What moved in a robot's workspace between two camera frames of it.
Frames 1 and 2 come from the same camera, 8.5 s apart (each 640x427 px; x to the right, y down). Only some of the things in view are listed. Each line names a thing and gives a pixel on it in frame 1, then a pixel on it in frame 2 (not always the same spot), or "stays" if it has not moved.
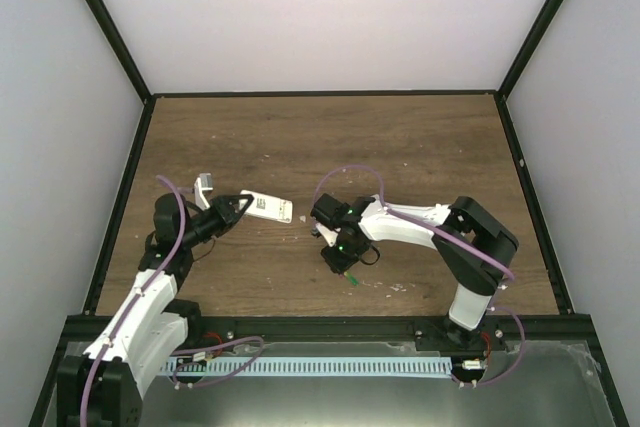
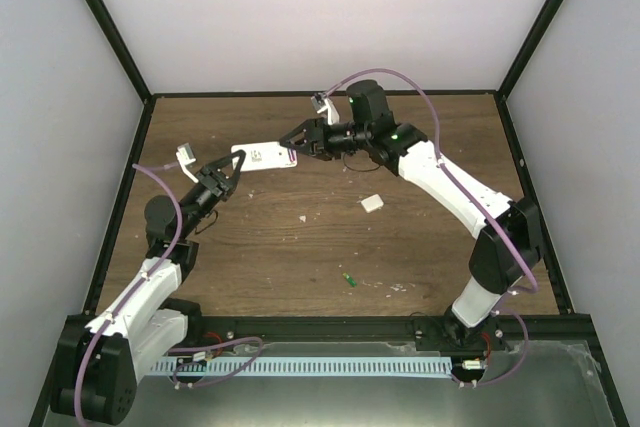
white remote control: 268,207 to 262,156
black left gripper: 223,207 to 213,172
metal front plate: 530,383 stays
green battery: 351,278 stays
